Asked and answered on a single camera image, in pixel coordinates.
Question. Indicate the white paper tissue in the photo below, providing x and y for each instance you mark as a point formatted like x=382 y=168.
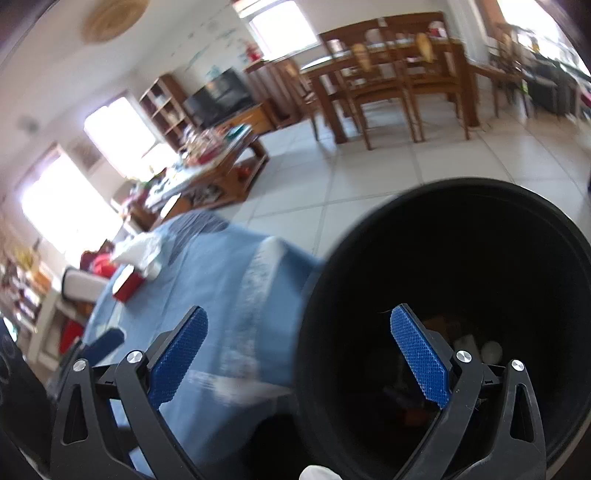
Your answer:
x=136 y=254

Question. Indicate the round ceiling lamp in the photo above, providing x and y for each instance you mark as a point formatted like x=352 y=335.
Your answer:
x=115 y=18

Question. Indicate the blue tablecloth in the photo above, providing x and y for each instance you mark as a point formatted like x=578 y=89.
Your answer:
x=207 y=277

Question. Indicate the white armchair cushion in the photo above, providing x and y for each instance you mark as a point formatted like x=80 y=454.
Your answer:
x=78 y=284

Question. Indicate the white shelf unit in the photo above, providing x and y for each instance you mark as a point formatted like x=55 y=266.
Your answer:
x=46 y=318

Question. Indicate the red bag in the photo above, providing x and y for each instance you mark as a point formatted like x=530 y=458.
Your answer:
x=99 y=264

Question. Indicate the bright window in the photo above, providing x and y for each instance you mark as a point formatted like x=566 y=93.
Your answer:
x=64 y=207
x=120 y=136
x=286 y=27

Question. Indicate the wooden bookshelf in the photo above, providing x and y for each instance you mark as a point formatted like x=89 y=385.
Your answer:
x=164 y=110

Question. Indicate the framed wall picture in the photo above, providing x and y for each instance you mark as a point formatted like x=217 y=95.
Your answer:
x=86 y=153

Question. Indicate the wooden dining table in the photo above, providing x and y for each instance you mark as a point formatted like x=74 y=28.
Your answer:
x=464 y=78

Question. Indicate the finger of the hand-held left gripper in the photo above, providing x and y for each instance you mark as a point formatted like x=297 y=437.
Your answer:
x=108 y=344

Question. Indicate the black trash bin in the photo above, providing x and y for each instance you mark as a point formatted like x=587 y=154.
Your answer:
x=461 y=258

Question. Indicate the wooden television stand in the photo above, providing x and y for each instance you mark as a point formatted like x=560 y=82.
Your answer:
x=256 y=117

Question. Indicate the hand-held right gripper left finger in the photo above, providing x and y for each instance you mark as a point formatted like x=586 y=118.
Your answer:
x=178 y=357

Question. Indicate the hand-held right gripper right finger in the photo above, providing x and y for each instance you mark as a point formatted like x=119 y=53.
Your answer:
x=422 y=355

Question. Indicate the wooden coffee table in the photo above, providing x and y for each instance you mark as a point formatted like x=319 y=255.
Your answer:
x=217 y=175

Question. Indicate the black television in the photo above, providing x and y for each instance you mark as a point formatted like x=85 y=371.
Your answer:
x=219 y=97

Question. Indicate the red drink carton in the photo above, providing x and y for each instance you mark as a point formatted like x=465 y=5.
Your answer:
x=127 y=286

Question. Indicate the red box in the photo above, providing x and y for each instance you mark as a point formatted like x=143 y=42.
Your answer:
x=71 y=337

